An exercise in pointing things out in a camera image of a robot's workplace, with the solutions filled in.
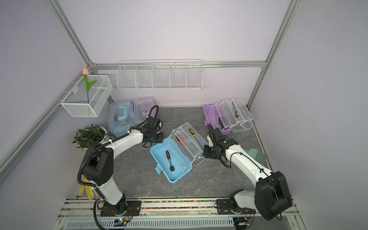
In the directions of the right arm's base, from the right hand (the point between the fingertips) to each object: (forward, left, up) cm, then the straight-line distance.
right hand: (205, 153), depth 85 cm
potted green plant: (+8, +67, +9) cm, 68 cm away
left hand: (+11, +27, -2) cm, 30 cm away
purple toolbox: (+40, +44, -1) cm, 60 cm away
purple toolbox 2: (+36, -23, -7) cm, 43 cm away
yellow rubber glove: (-17, +67, -9) cm, 70 cm away
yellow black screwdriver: (+13, +7, +3) cm, 15 cm away
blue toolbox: (+27, +57, +3) cm, 63 cm away
